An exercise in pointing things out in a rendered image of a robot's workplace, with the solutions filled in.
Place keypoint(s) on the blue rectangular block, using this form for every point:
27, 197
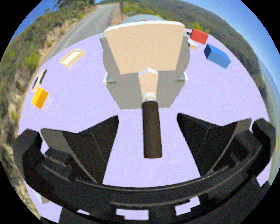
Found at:
217, 56

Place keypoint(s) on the white rectangular block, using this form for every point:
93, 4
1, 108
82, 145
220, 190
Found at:
192, 44

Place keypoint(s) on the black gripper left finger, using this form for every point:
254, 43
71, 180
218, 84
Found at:
90, 148

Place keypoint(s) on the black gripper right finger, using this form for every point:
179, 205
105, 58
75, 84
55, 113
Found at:
208, 141

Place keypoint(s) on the red rectangular block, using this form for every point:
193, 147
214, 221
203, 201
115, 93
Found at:
198, 36

